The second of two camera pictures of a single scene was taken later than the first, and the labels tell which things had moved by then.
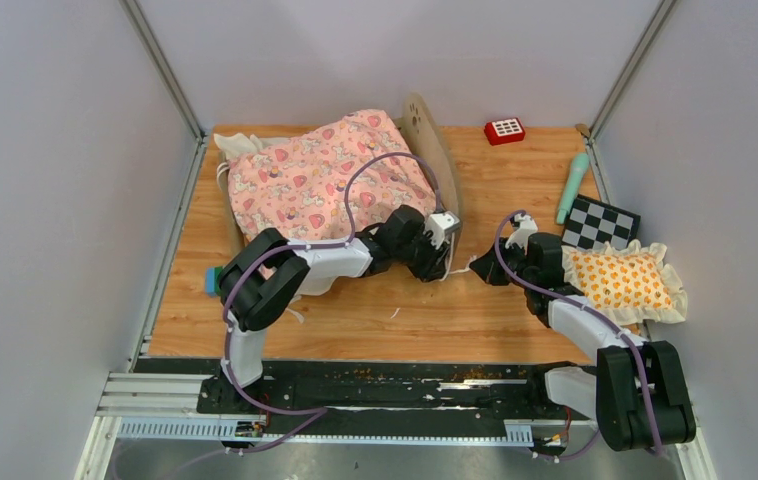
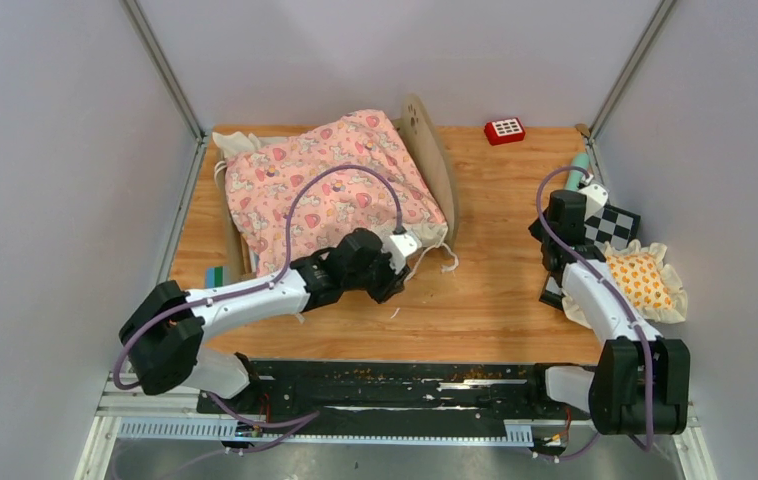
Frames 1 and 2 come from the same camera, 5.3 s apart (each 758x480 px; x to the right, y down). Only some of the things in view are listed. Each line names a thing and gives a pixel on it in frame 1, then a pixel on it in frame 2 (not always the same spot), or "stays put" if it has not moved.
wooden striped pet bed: [434, 148] stays put
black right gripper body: [496, 273] -> [539, 232]
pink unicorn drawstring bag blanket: [336, 180] stays put
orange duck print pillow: [630, 281] stays put
